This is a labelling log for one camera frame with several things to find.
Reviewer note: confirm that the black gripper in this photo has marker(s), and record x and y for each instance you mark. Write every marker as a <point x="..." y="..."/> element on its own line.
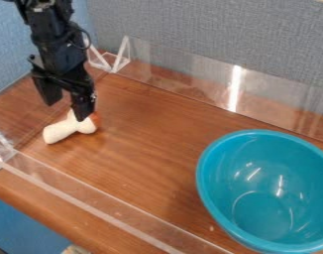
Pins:
<point x="57" y="66"/>

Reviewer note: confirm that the white brown toy mushroom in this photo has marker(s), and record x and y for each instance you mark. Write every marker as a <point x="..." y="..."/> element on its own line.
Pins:
<point x="63" y="129"/>

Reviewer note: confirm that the blue plastic bowl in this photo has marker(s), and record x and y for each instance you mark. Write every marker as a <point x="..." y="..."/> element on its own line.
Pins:
<point x="259" y="180"/>

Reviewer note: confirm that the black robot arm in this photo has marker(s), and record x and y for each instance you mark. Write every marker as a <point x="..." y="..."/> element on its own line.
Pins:
<point x="57" y="66"/>

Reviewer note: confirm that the clear acrylic front barrier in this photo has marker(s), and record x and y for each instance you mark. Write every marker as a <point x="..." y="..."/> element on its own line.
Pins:
<point x="89" y="214"/>

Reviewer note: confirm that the clear acrylic back barrier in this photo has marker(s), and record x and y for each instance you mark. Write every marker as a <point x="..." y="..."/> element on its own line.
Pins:
<point x="284" y="103"/>

